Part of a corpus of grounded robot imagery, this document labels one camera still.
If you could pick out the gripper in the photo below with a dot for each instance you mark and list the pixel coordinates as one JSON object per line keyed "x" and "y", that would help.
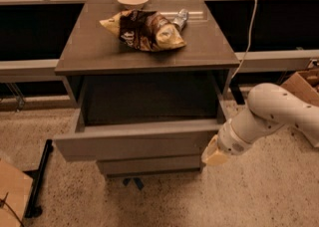
{"x": 230, "y": 141}

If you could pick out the grey top drawer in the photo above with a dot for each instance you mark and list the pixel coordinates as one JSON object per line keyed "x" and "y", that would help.
{"x": 139, "y": 143}

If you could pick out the grey drawer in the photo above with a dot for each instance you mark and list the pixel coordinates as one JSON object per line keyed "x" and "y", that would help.
{"x": 149, "y": 165}
{"x": 139, "y": 143}

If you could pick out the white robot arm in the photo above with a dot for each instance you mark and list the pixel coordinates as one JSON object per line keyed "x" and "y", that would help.
{"x": 269, "y": 108}

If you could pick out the grey lower drawer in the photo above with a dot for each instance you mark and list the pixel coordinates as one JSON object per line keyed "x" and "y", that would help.
{"x": 149, "y": 165}

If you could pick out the grey drawer cabinet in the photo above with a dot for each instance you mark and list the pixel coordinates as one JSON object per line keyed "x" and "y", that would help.
{"x": 93, "y": 51}

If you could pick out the cardboard box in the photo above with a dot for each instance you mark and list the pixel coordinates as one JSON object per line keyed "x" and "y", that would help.
{"x": 304, "y": 88}

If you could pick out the brown yellow chip bag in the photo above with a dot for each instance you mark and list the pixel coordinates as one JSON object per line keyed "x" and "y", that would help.
{"x": 147, "y": 31}

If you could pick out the white bowl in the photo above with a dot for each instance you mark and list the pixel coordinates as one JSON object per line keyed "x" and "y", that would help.
{"x": 133, "y": 0}

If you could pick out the black metal stand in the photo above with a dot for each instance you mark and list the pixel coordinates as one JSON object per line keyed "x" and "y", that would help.
{"x": 34, "y": 210}

